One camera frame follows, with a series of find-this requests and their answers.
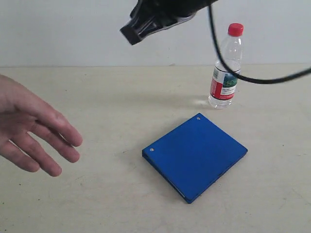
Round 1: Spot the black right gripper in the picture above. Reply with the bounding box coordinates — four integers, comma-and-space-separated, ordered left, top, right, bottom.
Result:
120, 0, 216, 45

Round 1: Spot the clear plastic water bottle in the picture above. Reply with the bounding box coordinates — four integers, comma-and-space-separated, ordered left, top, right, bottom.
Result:
208, 23, 244, 109

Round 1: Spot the blue paper notebook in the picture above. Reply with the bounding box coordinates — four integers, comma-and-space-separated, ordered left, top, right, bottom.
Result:
142, 113, 248, 204

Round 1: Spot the person's bare hand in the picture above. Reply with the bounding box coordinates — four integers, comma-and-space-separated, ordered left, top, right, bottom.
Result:
0, 75, 83, 177

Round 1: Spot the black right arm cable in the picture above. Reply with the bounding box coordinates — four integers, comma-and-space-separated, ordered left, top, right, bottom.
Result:
207, 3, 311, 85

